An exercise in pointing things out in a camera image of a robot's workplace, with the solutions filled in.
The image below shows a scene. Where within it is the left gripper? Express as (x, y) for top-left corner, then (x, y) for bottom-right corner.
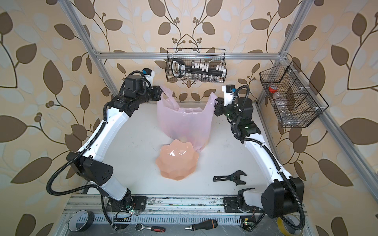
(132, 83), (162, 105)

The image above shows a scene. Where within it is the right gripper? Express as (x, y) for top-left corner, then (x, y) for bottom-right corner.
(212, 95), (241, 125)

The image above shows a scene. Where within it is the pink plastic bag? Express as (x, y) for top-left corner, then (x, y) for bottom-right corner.
(157, 86), (218, 152)

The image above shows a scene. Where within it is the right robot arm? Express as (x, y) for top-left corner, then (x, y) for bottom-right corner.
(214, 98), (306, 231)

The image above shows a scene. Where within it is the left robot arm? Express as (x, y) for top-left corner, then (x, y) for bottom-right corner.
(46, 86), (162, 210)

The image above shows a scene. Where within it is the black socket set holder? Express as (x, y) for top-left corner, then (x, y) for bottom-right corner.
(170, 59), (227, 78)

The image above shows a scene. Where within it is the black adjustable wrench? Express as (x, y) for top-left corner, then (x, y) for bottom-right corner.
(213, 170), (247, 186)

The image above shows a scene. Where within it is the pink wavy plate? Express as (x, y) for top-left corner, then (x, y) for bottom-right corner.
(156, 140), (199, 181)

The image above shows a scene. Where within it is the black orange screwdriver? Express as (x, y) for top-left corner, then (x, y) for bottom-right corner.
(185, 219), (218, 231)

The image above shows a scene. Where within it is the yellow tape roll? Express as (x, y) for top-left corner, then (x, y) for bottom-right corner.
(277, 218), (303, 236)

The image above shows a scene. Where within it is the black tape roll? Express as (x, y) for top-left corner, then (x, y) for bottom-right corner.
(68, 210), (95, 232)

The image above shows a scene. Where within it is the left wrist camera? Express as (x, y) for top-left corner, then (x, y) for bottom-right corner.
(119, 68), (155, 97)

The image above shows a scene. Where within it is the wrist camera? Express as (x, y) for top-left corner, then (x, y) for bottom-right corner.
(222, 85), (236, 106)
(119, 68), (155, 97)

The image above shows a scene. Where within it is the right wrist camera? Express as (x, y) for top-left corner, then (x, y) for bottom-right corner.
(222, 85), (236, 106)

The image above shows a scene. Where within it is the black wire basket back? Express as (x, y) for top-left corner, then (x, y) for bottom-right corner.
(164, 47), (227, 83)

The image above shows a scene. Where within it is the black wire basket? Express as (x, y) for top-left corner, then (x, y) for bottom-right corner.
(164, 47), (227, 83)
(259, 61), (329, 128)

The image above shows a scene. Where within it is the black wire basket right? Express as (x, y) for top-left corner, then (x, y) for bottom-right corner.
(259, 61), (329, 128)

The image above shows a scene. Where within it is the ratchet wrench red handle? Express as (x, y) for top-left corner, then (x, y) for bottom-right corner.
(135, 223), (166, 233)

